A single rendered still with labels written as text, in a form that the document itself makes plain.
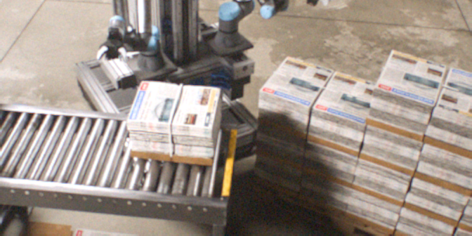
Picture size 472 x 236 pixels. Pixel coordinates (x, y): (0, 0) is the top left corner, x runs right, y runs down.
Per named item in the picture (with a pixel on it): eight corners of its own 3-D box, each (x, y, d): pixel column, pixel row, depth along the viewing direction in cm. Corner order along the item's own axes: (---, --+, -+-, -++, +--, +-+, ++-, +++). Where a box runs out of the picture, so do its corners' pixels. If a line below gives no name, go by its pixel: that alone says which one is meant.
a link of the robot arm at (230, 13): (213, 27, 328) (214, 7, 320) (227, 18, 337) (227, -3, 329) (231, 34, 323) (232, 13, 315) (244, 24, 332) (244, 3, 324)
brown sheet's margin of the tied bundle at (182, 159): (220, 124, 279) (220, 117, 276) (213, 166, 257) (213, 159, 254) (188, 121, 280) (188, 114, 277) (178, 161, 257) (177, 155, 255)
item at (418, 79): (392, 50, 291) (392, 49, 290) (447, 67, 282) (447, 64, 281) (373, 88, 265) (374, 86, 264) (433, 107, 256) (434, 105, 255)
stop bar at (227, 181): (237, 132, 276) (237, 128, 275) (229, 199, 242) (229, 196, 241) (230, 131, 276) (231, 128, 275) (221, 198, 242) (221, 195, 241)
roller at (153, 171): (166, 131, 283) (173, 126, 281) (147, 202, 247) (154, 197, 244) (158, 126, 281) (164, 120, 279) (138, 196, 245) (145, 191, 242)
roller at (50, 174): (81, 122, 284) (80, 114, 281) (50, 191, 247) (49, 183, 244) (71, 121, 284) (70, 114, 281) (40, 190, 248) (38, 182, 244)
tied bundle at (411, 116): (383, 84, 307) (391, 48, 292) (436, 100, 297) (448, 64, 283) (364, 125, 279) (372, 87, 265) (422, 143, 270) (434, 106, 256)
